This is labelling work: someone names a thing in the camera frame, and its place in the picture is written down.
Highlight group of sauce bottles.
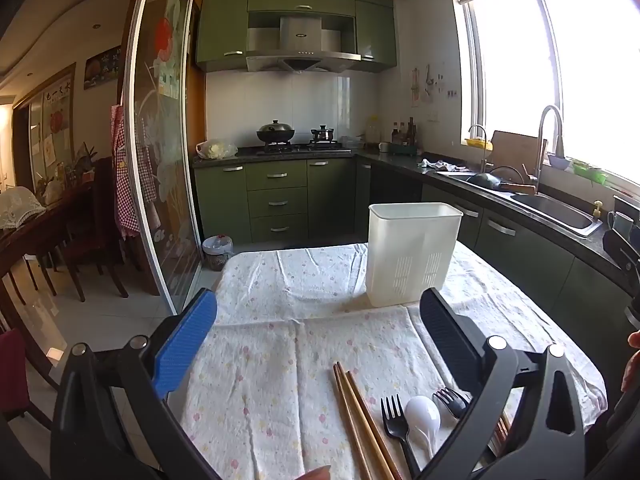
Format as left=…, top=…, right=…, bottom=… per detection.
left=390, top=117, right=422, bottom=154

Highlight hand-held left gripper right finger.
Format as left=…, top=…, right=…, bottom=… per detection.
left=415, top=287, right=587, bottom=480

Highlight kitchen window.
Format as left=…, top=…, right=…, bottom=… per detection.
left=450, top=0, right=640, bottom=191

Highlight small trash bin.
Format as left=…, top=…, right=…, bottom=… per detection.
left=202, top=235, right=234, bottom=272

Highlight person's right hand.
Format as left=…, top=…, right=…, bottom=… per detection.
left=621, top=329, right=640, bottom=394

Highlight red cushioned chair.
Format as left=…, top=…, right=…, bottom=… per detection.
left=0, top=327, right=51, bottom=421

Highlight teal mug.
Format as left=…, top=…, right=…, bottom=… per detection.
left=606, top=210, right=636, bottom=239

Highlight small steel faucet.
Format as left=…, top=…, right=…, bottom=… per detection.
left=467, top=124, right=493, bottom=173

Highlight black pan with wooden handle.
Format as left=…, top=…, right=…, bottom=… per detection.
left=467, top=172, right=537, bottom=196

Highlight steel range hood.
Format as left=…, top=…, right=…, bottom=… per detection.
left=245, top=15, right=362, bottom=74

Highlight red checked apron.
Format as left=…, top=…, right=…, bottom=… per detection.
left=110, top=92, right=156, bottom=241

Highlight white plastic utensil holder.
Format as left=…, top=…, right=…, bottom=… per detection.
left=367, top=202, right=464, bottom=308

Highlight green bowl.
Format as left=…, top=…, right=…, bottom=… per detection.
left=572, top=160, right=608, bottom=186

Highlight green wall cabinets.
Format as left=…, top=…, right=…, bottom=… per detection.
left=195, top=0, right=399, bottom=74

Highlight white plastic spoon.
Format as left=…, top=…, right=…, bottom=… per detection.
left=404, top=395, right=442, bottom=461

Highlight potted plant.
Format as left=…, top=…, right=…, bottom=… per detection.
left=65, top=142, right=98, bottom=183

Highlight green sink base cabinet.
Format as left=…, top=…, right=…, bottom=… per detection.
left=356, top=157, right=640, bottom=361

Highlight wooden cutting board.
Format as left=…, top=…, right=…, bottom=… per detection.
left=487, top=130, right=548, bottom=178

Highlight dark wooden dining table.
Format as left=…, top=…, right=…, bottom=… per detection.
left=0, top=180, right=96, bottom=391

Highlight black wok with lid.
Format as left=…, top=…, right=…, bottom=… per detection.
left=256, top=120, right=297, bottom=146

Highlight dark granite countertop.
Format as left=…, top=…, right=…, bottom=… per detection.
left=192, top=144, right=640, bottom=281

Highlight black plastic fork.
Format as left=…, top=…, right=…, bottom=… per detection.
left=432, top=387, right=471, bottom=419
left=380, top=395, right=422, bottom=479

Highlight white lace cover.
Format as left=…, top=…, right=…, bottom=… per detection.
left=0, top=185, right=48, bottom=231

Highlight clear plastic bag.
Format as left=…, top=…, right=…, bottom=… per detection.
left=196, top=139, right=238, bottom=161

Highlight painted sliding glass door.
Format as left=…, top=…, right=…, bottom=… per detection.
left=122, top=0, right=206, bottom=316

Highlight green drawer base cabinet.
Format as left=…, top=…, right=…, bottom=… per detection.
left=194, top=156, right=372, bottom=246

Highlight tall steel faucet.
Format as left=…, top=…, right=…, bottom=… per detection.
left=532, top=105, right=566, bottom=196

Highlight wall calendar poster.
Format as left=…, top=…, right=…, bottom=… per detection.
left=42, top=77, right=76, bottom=171

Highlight dark wooden chair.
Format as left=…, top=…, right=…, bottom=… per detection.
left=60, top=157, right=131, bottom=302

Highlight dark wall picture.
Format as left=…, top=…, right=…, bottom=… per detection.
left=84, top=46, right=122, bottom=90

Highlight steel kitchen sink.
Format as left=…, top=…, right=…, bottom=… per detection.
left=437, top=170, right=604, bottom=239

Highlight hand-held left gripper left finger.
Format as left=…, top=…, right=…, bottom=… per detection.
left=50, top=287, right=221, bottom=480

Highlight floral white tablecloth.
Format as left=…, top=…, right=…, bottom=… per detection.
left=180, top=242, right=609, bottom=480

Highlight black gas stove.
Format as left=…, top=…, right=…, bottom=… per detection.
left=237, top=142, right=353, bottom=156

